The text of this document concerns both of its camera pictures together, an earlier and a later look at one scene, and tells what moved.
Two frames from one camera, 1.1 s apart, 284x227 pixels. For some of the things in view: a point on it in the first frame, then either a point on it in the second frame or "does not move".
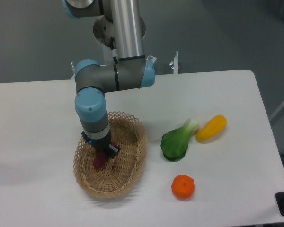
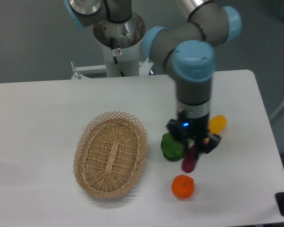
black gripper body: x=104 y=144 → x=184 y=129
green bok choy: x=174 y=144 does not move
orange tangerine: x=182 y=186 does not move
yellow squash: x=212 y=129 does not move
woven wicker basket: x=120 y=173 does not move
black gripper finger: x=108 y=155 → x=197 y=152
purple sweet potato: x=100 y=157 → x=190 y=159
